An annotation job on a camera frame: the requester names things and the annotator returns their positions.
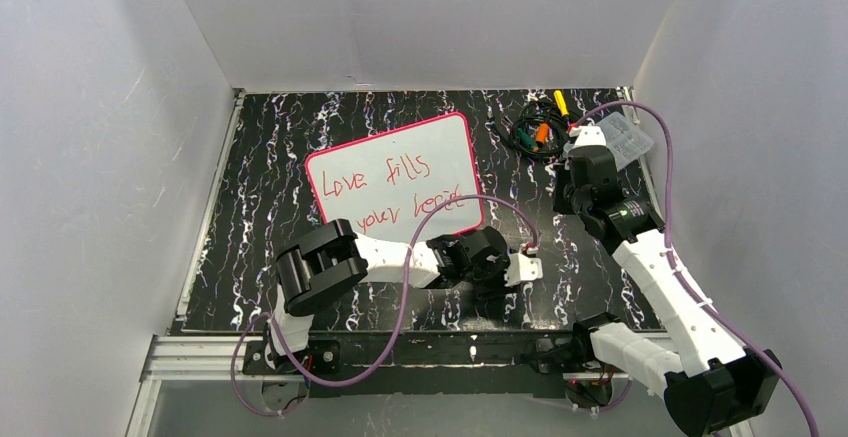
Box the pink framed whiteboard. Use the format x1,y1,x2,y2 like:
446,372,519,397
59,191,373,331
305,112,484,242

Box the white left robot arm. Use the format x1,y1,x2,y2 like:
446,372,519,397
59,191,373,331
265,219,524,367

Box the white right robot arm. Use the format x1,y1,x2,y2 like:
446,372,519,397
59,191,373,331
554,145,778,436

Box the clear plastic compartment box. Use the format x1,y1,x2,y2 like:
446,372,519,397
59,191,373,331
597,112,654,171

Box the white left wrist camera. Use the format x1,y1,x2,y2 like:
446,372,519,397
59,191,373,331
504,253,543,287

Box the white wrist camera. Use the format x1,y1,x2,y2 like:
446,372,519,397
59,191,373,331
563,125,607,157
504,253,543,287

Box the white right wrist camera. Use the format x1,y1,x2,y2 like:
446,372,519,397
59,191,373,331
563,125,607,157

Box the orange cable connector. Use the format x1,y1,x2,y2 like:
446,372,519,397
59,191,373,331
534,123,550,151

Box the green cable connector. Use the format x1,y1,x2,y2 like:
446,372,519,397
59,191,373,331
514,128,535,150

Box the black coiled cable bundle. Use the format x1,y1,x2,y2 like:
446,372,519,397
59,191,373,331
490,99,578,162

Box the yellow handled screwdriver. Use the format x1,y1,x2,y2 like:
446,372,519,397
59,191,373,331
554,89,570,118

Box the aluminium front frame rail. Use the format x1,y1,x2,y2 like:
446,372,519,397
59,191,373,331
125,331,755,437

